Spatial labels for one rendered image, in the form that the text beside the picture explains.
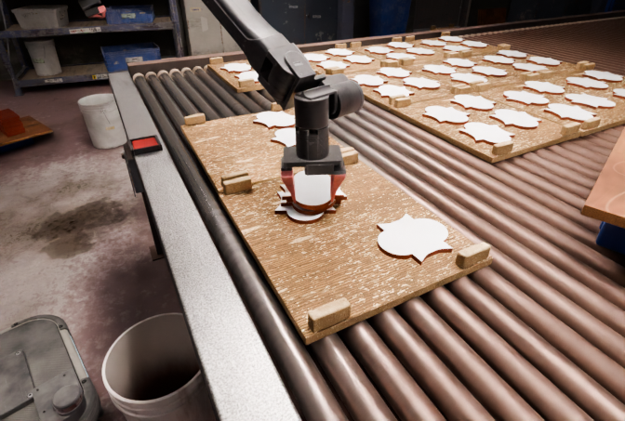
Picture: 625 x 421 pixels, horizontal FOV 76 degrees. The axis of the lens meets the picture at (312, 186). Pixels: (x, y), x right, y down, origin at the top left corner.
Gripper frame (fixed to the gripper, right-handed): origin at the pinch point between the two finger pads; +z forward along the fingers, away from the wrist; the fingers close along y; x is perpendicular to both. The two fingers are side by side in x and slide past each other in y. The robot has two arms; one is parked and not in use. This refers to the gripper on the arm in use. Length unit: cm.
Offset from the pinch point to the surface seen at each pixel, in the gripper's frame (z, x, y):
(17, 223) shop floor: 94, -136, 167
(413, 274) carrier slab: 4.5, 16.8, -14.8
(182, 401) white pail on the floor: 65, -3, 36
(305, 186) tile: 0.2, -4.6, 1.3
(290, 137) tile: 2.9, -35.5, 4.2
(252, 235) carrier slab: 4.0, 5.5, 11.2
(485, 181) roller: 6.8, -14.7, -40.5
